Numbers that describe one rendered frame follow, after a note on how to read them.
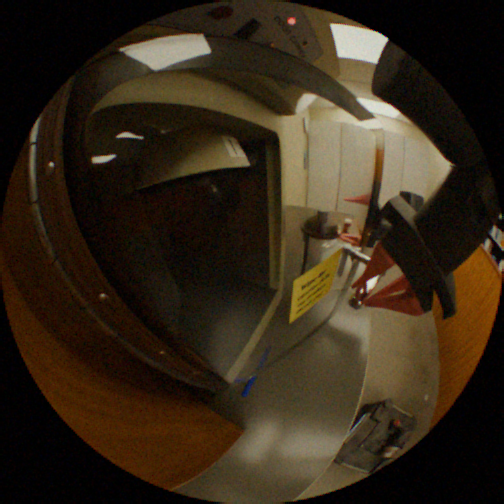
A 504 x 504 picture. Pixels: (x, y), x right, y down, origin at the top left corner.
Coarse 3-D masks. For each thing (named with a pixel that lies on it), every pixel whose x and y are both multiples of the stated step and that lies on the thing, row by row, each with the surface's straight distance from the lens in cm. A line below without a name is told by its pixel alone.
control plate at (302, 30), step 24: (240, 0) 15; (264, 0) 16; (144, 24) 12; (168, 24) 12; (192, 24) 13; (216, 24) 14; (240, 24) 15; (264, 24) 16; (288, 24) 18; (288, 48) 19; (312, 48) 22
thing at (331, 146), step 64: (128, 64) 8; (192, 64) 8; (256, 64) 9; (64, 128) 8; (128, 128) 6; (192, 128) 6; (256, 128) 7; (320, 128) 10; (128, 192) 6; (192, 192) 6; (256, 192) 7; (320, 192) 10; (128, 256) 7; (192, 256) 7; (256, 256) 8; (320, 256) 14; (192, 320) 10; (256, 320) 13; (320, 320) 31
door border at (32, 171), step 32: (64, 96) 9; (32, 160) 9; (32, 192) 8; (64, 192) 7; (64, 224) 7; (64, 256) 8; (64, 288) 9; (96, 288) 8; (128, 320) 9; (160, 352) 12; (192, 384) 20; (224, 384) 27
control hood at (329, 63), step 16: (320, 16) 21; (128, 32) 12; (144, 32) 12; (160, 32) 12; (176, 32) 12; (320, 32) 22; (112, 48) 12; (336, 48) 28; (320, 64) 26; (336, 64) 30
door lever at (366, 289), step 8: (360, 248) 24; (360, 256) 23; (384, 272) 23; (376, 280) 20; (360, 288) 18; (368, 288) 18; (352, 296) 17; (360, 296) 17; (368, 296) 19; (352, 304) 17; (360, 304) 17
